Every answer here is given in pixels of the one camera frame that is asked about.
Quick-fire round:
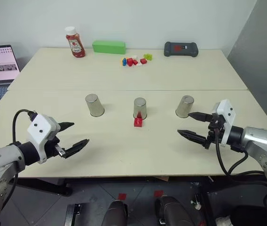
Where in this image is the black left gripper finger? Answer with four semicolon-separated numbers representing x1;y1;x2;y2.
58;121;75;134
63;138;90;159

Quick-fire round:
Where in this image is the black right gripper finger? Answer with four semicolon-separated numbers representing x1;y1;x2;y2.
188;112;213;123
177;129;210;150

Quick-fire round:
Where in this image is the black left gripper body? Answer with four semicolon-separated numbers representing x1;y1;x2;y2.
43;135;66;160

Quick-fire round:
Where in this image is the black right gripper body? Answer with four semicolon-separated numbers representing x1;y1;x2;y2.
205;113;226;150

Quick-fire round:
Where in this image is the silver metal cup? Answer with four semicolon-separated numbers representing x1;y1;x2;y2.
84;93;105;117
175;95;195;119
132;97;149;120

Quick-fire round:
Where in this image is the large red toy brick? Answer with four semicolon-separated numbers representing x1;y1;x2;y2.
133;116;144;128

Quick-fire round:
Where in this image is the black handheld controller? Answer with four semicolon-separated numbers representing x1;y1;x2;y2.
163;41;199;58

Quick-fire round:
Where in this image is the dark rounded shape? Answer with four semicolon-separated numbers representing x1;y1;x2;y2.
155;195;196;226
100;199;129;226

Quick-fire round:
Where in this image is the red ketchup bottle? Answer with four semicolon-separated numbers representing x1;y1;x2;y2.
64;26;86;58

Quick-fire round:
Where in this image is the green rectangular box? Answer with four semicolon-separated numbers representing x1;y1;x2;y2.
92;40;127;56

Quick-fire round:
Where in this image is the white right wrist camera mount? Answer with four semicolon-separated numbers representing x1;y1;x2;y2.
212;99;236;145

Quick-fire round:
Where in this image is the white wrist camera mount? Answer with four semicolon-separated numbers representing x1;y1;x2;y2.
27;113;61;164
212;99;236;145

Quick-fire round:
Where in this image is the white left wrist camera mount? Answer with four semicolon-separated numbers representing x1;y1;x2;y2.
27;113;61;164

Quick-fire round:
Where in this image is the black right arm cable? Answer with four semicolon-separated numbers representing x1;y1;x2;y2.
214;127;267;177

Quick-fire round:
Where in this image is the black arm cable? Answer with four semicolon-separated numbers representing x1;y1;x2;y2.
12;108;38;145
214;127;267;177

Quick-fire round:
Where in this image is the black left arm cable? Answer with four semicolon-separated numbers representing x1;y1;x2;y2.
12;108;38;145

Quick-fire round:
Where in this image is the black metal bracket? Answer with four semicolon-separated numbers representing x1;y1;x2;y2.
66;203;83;226

